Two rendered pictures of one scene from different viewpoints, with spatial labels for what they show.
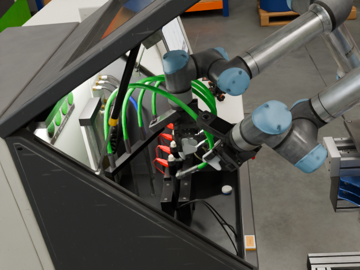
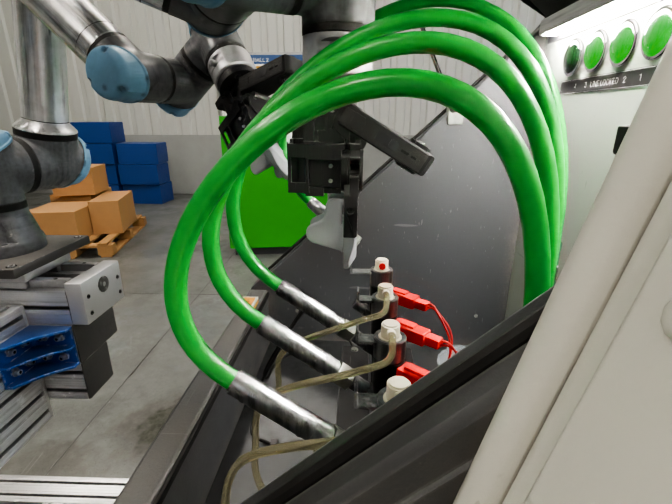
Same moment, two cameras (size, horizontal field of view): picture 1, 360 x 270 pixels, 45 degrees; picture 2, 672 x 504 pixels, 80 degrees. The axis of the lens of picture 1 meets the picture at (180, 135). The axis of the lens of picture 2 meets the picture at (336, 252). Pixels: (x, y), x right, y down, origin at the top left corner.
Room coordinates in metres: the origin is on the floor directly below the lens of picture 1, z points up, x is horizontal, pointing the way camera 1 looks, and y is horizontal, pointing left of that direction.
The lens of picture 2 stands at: (1.62, -0.05, 1.30)
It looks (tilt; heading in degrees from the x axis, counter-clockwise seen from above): 19 degrees down; 175
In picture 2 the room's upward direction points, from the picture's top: straight up
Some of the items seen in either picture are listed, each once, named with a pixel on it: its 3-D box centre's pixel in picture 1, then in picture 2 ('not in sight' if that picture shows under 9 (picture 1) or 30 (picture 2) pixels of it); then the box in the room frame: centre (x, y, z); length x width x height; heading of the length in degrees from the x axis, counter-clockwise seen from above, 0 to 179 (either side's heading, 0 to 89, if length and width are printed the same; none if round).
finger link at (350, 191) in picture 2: not in sight; (350, 198); (1.18, 0.00, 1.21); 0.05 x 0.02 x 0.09; 172
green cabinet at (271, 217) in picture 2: not in sight; (278, 182); (-2.58, -0.32, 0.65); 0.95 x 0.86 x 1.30; 91
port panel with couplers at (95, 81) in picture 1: (104, 106); not in sight; (1.44, 0.26, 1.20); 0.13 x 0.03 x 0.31; 172
